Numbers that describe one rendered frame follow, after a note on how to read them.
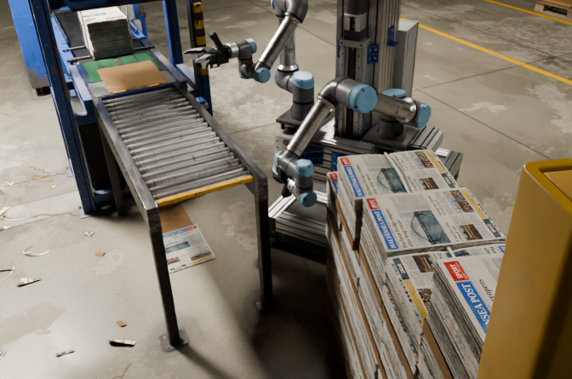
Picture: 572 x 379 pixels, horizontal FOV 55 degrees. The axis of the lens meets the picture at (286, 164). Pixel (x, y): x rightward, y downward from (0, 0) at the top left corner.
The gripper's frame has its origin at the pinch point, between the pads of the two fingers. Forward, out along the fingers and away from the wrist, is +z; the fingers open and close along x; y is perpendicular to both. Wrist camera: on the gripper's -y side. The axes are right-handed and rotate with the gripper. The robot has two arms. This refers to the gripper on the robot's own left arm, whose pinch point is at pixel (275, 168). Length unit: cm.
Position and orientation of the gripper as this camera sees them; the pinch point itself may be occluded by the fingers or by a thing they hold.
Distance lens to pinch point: 260.1
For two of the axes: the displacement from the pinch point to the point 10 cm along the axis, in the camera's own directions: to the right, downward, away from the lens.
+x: -9.0, 2.3, -3.7
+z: -4.4, -4.4, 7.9
